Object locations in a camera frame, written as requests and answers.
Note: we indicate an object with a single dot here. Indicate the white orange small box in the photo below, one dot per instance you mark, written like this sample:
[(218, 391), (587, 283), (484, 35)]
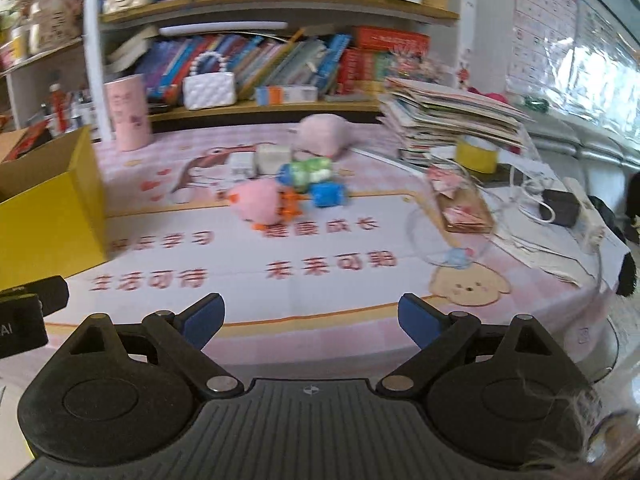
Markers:
[(279, 95)]

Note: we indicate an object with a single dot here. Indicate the white charger block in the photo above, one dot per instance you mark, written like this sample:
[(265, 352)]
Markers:
[(269, 158)]

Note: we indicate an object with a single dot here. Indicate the wall calendar poster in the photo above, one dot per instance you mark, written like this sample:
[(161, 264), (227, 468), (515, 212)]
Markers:
[(542, 47)]

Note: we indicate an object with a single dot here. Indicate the white quilted mini handbag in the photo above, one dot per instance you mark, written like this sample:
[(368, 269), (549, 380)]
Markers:
[(208, 90)]

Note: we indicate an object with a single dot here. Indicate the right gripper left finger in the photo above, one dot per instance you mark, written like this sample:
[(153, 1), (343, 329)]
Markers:
[(179, 340)]

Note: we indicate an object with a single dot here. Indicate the white plug adapter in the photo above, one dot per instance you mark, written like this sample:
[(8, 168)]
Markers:
[(242, 165)]

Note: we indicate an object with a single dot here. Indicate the yellow tape roll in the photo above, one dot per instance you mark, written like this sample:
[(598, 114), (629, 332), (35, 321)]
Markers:
[(476, 155)]

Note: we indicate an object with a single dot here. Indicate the pink plush pig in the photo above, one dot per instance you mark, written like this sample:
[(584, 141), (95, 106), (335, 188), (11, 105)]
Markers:
[(324, 135)]

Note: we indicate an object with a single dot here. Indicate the red book box set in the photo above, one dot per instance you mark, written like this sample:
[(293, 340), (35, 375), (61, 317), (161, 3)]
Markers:
[(373, 54)]

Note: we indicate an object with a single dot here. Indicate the pink cartoon desk mat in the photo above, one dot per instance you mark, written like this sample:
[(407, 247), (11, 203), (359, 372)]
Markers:
[(324, 285)]

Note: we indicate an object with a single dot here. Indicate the wooden bookshelf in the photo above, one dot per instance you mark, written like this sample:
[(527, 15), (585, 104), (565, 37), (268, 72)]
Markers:
[(264, 41)]

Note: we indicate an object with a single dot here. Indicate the clear jar with banknotes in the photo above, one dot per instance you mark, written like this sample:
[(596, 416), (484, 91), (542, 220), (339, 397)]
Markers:
[(453, 226)]

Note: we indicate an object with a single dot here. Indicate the stack of papers and books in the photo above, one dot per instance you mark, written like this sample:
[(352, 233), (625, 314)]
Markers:
[(426, 116)]

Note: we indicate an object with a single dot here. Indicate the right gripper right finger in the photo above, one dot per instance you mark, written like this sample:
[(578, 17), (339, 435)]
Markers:
[(441, 338)]

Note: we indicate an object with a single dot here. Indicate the pink round plush toy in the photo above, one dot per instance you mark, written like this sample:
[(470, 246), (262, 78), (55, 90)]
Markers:
[(257, 201)]

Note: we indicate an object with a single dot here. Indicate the yellow cardboard box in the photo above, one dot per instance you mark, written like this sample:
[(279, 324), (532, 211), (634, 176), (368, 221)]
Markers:
[(52, 211)]

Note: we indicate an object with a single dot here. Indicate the pink cylindrical pen holder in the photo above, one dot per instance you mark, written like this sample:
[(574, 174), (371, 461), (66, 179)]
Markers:
[(129, 112)]

